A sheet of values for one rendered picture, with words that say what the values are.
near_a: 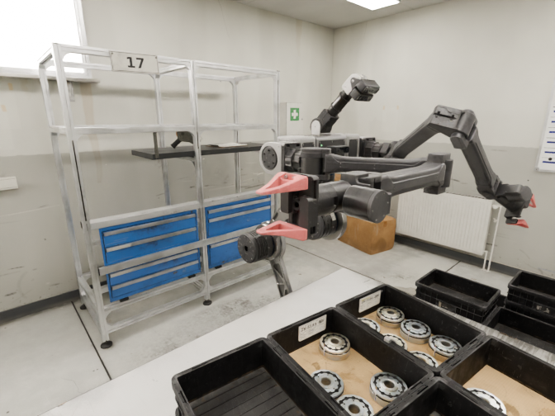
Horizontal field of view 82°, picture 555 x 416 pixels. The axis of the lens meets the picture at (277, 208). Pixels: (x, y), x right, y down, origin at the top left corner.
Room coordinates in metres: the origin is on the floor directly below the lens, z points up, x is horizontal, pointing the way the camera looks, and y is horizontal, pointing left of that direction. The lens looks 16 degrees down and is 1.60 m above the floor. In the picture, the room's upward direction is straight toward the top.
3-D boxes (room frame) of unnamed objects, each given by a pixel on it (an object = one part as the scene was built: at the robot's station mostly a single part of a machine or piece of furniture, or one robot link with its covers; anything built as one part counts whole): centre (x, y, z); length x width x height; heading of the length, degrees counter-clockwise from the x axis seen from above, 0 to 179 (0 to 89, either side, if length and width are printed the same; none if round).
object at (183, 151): (2.88, 0.59, 1.32); 1.20 x 0.45 x 0.06; 132
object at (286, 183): (0.50, -0.01, 1.47); 0.09 x 0.07 x 0.07; 130
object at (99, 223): (2.56, 0.65, 0.91); 1.70 x 0.10 x 0.05; 132
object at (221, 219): (2.81, 0.33, 0.60); 0.72 x 0.03 x 0.56; 132
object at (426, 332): (1.01, -0.50, 0.86); 0.10 x 0.10 x 0.01
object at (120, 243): (2.27, 0.93, 0.60); 0.72 x 0.03 x 0.56; 132
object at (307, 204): (0.50, -0.01, 1.44); 0.09 x 0.07 x 0.07; 130
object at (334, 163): (0.99, -0.28, 1.45); 0.45 x 0.14 x 0.10; 71
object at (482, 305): (1.79, -1.11, 0.37); 0.40 x 0.30 x 0.45; 42
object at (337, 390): (0.76, -0.14, 0.86); 0.10 x 0.10 x 0.01
